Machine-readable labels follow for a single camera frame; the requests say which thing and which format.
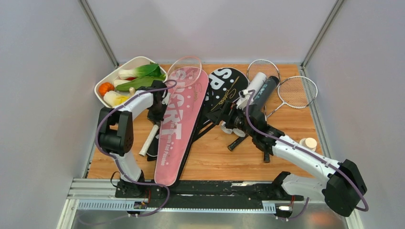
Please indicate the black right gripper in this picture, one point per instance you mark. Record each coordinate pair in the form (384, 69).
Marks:
(228, 109)

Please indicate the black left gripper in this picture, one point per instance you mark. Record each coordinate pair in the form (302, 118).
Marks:
(159, 118)

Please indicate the pink racket cover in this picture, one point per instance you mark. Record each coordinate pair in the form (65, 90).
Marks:
(177, 127)

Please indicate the black shuttlecock tube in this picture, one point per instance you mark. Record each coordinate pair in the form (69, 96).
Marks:
(265, 91)

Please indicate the pink badminton racket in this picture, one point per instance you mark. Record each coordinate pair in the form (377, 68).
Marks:
(149, 140)
(184, 72)

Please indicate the white shuttlecock tube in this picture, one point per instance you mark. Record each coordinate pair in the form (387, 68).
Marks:
(255, 84)

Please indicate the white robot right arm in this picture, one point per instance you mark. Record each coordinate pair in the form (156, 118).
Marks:
(340, 184)

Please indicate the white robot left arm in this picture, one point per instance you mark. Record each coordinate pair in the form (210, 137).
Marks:
(114, 134)

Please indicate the beige mushroom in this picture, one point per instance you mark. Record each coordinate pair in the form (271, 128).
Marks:
(132, 91)

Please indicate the black racket cover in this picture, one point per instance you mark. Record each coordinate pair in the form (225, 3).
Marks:
(224, 85)

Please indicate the green leafy vegetable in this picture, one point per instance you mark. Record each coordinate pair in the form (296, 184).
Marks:
(145, 81)

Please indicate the green bok choy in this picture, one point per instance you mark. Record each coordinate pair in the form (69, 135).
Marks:
(151, 69)

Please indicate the white rectangular tray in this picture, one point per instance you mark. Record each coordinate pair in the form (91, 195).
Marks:
(115, 80)

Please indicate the yellow napa cabbage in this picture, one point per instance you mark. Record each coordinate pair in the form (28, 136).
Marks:
(113, 98)

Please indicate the white racket left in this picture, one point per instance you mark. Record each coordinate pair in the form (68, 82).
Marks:
(266, 67)

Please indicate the white racket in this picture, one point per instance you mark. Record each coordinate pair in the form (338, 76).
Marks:
(266, 67)
(296, 92)

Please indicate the white racket right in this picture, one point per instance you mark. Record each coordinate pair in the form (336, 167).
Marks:
(296, 92)

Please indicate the white tube cap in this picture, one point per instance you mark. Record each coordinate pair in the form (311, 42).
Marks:
(309, 143)

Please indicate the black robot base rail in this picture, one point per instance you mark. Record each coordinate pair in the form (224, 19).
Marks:
(203, 194)

